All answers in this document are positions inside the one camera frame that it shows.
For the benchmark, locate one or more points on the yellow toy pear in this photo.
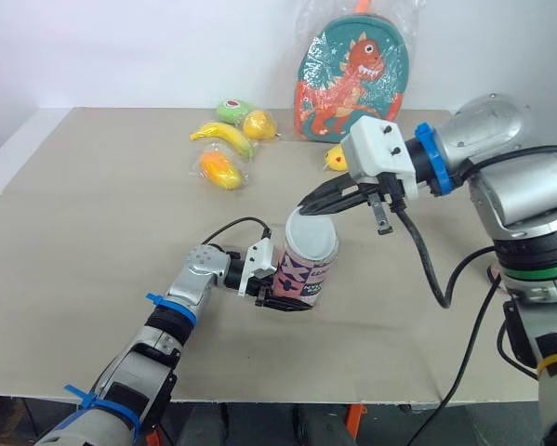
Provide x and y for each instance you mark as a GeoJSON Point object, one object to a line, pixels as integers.
{"type": "Point", "coordinates": [258, 125]}

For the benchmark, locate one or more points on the pink patterned tube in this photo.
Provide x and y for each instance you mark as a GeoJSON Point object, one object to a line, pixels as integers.
{"type": "Point", "coordinates": [306, 279]}

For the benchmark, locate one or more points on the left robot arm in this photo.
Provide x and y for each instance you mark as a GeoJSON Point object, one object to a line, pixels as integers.
{"type": "Point", "coordinates": [185, 288]}

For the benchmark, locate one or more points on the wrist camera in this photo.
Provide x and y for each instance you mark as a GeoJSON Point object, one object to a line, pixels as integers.
{"type": "Point", "coordinates": [255, 262]}
{"type": "Point", "coordinates": [375, 148]}

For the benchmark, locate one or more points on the yellow toy banana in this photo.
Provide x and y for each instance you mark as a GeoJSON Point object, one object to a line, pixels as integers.
{"type": "Point", "coordinates": [224, 135]}

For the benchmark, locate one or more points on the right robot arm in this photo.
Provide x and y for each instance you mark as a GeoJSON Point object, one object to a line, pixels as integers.
{"type": "Point", "coordinates": [520, 186]}

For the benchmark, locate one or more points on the dinosaur backpack in plastic bag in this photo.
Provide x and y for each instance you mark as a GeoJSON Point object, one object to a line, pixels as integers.
{"type": "Point", "coordinates": [348, 88]}

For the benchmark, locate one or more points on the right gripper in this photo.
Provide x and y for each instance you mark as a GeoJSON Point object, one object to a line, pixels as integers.
{"type": "Point", "coordinates": [380, 186]}

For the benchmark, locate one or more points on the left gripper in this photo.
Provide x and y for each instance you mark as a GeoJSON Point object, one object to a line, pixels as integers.
{"type": "Point", "coordinates": [264, 292]}

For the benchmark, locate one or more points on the green toy fruit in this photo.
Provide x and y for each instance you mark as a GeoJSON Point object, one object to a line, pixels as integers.
{"type": "Point", "coordinates": [231, 110]}

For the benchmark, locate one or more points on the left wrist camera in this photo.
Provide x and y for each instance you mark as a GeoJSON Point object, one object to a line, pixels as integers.
{"type": "Point", "coordinates": [255, 262]}

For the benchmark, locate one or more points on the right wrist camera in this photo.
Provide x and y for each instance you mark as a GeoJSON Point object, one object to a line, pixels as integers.
{"type": "Point", "coordinates": [375, 148]}

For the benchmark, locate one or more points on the white round lid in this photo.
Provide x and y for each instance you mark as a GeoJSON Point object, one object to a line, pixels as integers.
{"type": "Point", "coordinates": [310, 234]}

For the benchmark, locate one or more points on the orange yellow toy mango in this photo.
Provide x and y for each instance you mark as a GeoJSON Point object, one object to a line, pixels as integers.
{"type": "Point", "coordinates": [220, 171]}

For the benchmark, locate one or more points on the yellow toy duck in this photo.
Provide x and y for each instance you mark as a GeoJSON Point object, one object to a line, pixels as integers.
{"type": "Point", "coordinates": [336, 159]}

